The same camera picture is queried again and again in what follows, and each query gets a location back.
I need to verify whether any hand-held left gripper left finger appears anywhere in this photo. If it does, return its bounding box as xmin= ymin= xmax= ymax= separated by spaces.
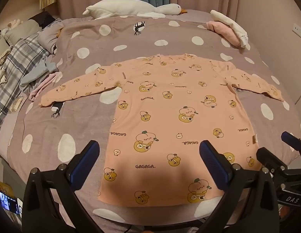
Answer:
xmin=22 ymin=140 xmax=102 ymax=233

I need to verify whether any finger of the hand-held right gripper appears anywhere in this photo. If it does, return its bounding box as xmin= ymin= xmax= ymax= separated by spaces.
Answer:
xmin=256 ymin=148 xmax=290 ymax=176
xmin=281 ymin=131 xmax=301 ymax=153

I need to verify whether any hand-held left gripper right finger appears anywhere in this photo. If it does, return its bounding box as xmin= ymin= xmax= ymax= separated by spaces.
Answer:
xmin=199 ymin=140 xmax=279 ymax=233

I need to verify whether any orange cartoon print shirt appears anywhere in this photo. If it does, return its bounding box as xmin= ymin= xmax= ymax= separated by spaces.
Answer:
xmin=38 ymin=53 xmax=285 ymax=208

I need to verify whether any brown polka dot blanket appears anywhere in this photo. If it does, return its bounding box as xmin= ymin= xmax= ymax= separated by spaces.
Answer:
xmin=6 ymin=10 xmax=301 ymax=224

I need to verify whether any phone with lit screen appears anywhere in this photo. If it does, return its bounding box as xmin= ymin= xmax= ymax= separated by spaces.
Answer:
xmin=0 ymin=191 xmax=21 ymax=215

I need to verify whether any light pink garment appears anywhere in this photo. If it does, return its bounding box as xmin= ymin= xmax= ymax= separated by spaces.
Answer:
xmin=29 ymin=71 xmax=62 ymax=101

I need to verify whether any grey garment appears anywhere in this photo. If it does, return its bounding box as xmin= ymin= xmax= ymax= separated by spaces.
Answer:
xmin=20 ymin=61 xmax=59 ymax=90

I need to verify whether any grey plaid cloth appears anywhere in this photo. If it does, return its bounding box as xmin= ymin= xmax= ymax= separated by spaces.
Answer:
xmin=0 ymin=33 xmax=50 ymax=131

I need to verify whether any pink folded cloth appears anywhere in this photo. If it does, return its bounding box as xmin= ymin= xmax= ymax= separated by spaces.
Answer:
xmin=206 ymin=21 xmax=242 ymax=47

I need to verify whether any white folded cloth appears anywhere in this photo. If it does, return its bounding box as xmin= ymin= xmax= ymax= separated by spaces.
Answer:
xmin=210 ymin=10 xmax=248 ymax=48

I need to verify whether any grey pillow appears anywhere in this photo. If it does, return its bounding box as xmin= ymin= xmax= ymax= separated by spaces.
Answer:
xmin=4 ymin=19 xmax=42 ymax=45

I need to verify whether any dark cloth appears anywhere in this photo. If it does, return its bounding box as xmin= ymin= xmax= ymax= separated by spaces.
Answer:
xmin=28 ymin=11 xmax=56 ymax=27

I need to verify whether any white goose plush toy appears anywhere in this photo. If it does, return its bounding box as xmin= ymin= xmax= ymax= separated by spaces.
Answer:
xmin=83 ymin=0 xmax=188 ymax=20

